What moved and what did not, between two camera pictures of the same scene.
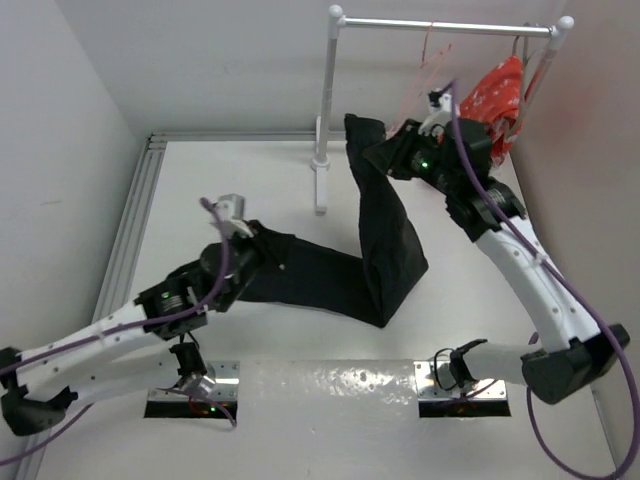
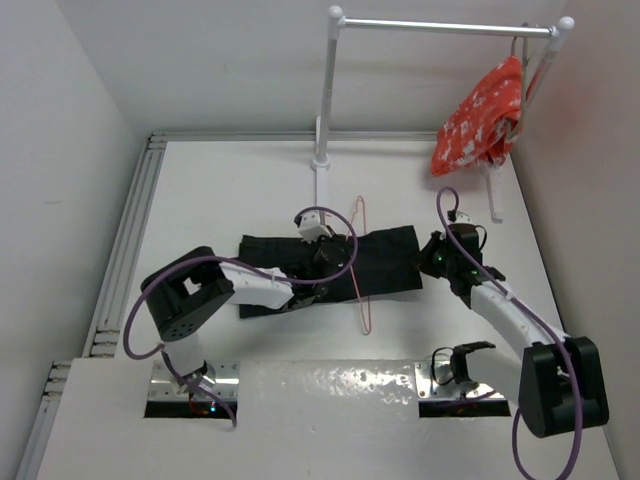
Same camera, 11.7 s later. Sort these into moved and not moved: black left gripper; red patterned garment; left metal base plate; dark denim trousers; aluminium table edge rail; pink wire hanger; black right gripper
Moved: black left gripper; pink wire hanger; dark denim trousers; black right gripper
Not moved: red patterned garment; left metal base plate; aluminium table edge rail
